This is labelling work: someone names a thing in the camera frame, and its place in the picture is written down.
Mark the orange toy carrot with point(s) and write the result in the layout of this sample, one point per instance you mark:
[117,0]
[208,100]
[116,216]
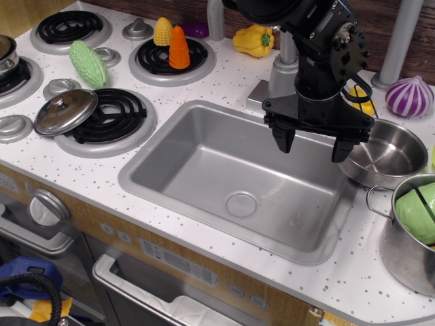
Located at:
[179,52]

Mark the purple toy eggplant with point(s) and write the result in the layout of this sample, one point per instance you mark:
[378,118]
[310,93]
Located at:
[194,29]

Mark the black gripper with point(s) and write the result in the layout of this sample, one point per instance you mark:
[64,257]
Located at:
[333,117]

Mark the yellow toy bell pepper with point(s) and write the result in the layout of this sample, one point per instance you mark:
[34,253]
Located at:
[256,40]

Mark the silver toy faucet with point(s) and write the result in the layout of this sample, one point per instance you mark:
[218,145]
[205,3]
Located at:
[285,66]

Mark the steel pot lid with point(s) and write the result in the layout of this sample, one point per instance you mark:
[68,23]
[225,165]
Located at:
[65,111]

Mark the front right black burner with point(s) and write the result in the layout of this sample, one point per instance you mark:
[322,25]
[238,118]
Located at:
[121,122]

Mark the yellow toy corn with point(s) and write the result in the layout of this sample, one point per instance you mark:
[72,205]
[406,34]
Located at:
[163,32]

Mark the grey stove knob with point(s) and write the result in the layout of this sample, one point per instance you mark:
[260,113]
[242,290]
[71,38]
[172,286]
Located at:
[15,128]
[110,57]
[137,30]
[59,86]

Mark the tall steel pot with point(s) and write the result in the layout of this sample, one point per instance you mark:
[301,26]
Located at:
[408,259]

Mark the grey support pole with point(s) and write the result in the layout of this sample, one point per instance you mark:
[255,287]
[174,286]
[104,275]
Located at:
[404,28]

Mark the silver oven dial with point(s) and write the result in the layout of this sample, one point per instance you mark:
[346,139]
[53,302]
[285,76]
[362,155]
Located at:
[46,210]

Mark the front left black burner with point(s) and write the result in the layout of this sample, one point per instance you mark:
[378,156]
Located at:
[22,83]

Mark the grey stove knob left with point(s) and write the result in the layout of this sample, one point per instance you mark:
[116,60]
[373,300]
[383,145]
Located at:
[59,86]

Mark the silver left oven handle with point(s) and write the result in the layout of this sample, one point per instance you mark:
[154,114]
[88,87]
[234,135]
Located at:
[59,244]

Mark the steel pot on left burner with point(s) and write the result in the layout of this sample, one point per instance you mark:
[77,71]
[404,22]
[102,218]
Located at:
[9,57]

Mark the small steel pan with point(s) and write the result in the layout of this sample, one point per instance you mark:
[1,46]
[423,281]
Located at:
[391,155]

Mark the blue clamp tool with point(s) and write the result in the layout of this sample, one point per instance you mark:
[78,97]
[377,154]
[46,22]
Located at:
[22,277]

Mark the silver oven door handle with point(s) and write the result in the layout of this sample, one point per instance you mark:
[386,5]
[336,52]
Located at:
[183,310]

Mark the green toy cabbage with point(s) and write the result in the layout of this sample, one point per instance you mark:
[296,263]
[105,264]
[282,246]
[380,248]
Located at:
[415,210]

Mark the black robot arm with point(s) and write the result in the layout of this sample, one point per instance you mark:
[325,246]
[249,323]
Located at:
[332,51]

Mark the grey stove knob front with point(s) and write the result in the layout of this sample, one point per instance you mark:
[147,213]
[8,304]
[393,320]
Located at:
[15,128]

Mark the black burner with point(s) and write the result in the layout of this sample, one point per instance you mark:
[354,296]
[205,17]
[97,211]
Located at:
[22,83]
[55,34]
[121,122]
[155,65]

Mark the grey stove knob back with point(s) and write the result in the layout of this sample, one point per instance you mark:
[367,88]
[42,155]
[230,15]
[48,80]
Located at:
[137,30]

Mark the back right black burner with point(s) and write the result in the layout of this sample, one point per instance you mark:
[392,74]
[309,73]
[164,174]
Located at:
[155,65]

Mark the green toy bitter gourd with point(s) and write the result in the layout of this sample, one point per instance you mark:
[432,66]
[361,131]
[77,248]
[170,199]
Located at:
[88,64]

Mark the purple striped toy onion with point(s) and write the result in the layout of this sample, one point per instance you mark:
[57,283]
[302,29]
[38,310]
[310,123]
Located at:
[409,97]

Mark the grey stove knob middle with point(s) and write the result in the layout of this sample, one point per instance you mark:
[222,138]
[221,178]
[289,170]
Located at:
[110,57]

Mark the grey toy sink basin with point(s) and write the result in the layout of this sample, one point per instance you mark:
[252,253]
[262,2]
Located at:
[223,168]

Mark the back left black burner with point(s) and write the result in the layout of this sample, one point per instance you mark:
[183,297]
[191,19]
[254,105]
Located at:
[55,34]

